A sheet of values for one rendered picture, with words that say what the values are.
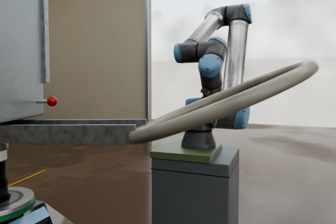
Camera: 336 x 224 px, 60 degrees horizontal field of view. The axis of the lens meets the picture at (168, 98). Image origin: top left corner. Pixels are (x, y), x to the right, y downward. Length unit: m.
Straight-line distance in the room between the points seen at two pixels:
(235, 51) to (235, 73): 0.13
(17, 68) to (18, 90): 0.06
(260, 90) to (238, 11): 1.26
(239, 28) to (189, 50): 0.50
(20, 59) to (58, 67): 6.16
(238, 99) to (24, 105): 0.64
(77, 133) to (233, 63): 1.04
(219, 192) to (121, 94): 4.89
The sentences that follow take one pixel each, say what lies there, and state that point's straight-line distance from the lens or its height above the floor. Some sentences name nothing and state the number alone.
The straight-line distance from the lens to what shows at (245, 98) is 0.52.
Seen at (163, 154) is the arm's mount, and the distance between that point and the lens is 1.49.
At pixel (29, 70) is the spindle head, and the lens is 0.97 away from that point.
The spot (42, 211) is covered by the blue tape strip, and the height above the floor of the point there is 0.81.
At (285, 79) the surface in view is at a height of 1.24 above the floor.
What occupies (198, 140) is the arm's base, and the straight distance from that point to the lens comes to 1.55.
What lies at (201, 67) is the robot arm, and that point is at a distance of 1.17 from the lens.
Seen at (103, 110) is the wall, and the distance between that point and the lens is 6.41.
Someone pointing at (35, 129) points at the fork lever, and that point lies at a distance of 0.85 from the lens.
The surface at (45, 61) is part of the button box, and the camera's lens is 1.02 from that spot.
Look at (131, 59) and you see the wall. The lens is 6.06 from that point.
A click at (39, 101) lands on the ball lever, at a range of 0.99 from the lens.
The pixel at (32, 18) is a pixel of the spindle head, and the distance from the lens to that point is 1.00.
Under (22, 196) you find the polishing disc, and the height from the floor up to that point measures 0.88.
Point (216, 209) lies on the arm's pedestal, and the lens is 1.51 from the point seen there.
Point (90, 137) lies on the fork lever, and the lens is 0.78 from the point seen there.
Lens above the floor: 1.24
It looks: 3 degrees down
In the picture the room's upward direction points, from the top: straight up
